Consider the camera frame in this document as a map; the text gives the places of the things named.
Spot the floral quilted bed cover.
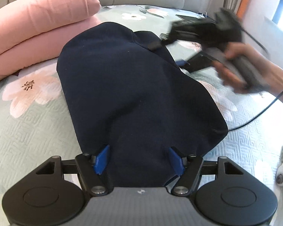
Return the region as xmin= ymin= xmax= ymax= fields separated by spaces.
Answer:
xmin=0 ymin=4 xmax=283 ymax=226

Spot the navy striped zip hoodie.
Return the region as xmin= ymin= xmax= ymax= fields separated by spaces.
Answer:
xmin=57 ymin=22 xmax=228 ymax=187

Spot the black cable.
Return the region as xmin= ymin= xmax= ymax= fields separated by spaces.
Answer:
xmin=227 ymin=90 xmax=283 ymax=132

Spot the pink folded quilt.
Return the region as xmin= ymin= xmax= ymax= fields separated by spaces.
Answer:
xmin=0 ymin=0 xmax=101 ymax=80

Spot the person's right forearm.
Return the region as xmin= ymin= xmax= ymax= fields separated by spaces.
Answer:
xmin=262 ymin=58 xmax=283 ymax=95

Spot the person's right hand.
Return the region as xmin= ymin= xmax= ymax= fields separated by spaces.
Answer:
xmin=213 ymin=42 xmax=277 ymax=93

